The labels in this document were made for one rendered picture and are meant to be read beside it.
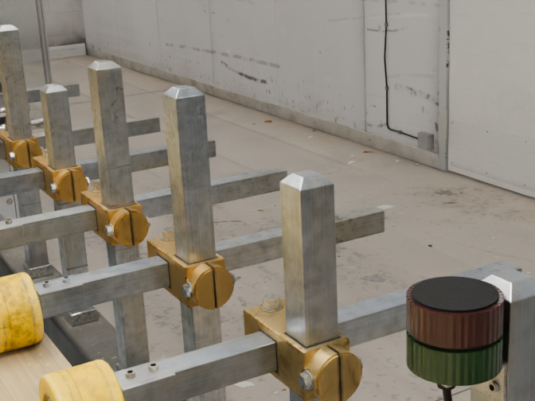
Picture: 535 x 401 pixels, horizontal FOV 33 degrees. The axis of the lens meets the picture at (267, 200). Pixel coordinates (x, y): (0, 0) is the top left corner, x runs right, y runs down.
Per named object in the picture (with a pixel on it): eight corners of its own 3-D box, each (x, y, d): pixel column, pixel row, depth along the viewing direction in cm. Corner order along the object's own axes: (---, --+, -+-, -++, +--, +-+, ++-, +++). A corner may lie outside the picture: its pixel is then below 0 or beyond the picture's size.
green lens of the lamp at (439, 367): (458, 333, 62) (458, 304, 62) (522, 367, 57) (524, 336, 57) (387, 357, 60) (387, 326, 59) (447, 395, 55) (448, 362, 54)
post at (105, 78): (143, 378, 137) (111, 57, 123) (152, 387, 134) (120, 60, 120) (121, 384, 135) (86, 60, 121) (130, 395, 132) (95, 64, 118)
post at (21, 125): (45, 271, 179) (13, 23, 164) (50, 277, 176) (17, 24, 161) (27, 275, 177) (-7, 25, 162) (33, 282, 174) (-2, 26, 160)
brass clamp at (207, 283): (190, 267, 116) (187, 229, 114) (240, 302, 104) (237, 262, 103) (144, 278, 113) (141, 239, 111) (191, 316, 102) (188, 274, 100)
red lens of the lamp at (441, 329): (458, 299, 62) (459, 269, 61) (524, 332, 57) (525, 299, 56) (387, 321, 59) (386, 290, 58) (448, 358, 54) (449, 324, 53)
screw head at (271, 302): (275, 301, 92) (275, 290, 92) (286, 309, 90) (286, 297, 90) (257, 306, 91) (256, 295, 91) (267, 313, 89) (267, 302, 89)
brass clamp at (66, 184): (67, 179, 158) (64, 151, 156) (93, 198, 146) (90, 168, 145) (31, 186, 155) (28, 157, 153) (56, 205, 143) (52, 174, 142)
